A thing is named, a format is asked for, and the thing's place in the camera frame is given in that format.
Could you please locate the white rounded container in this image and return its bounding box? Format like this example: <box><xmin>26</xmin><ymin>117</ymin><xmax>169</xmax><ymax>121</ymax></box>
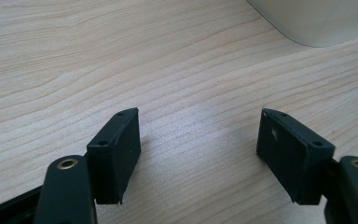
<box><xmin>245</xmin><ymin>0</ymin><xmax>358</xmax><ymax>49</ymax></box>

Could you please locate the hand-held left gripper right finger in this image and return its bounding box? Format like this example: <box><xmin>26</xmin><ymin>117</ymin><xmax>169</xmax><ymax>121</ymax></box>
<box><xmin>255</xmin><ymin>107</ymin><xmax>337</xmax><ymax>206</ymax></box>

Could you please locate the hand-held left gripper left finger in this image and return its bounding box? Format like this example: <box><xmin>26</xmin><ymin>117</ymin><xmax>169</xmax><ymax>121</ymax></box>
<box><xmin>86</xmin><ymin>107</ymin><xmax>143</xmax><ymax>205</ymax></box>

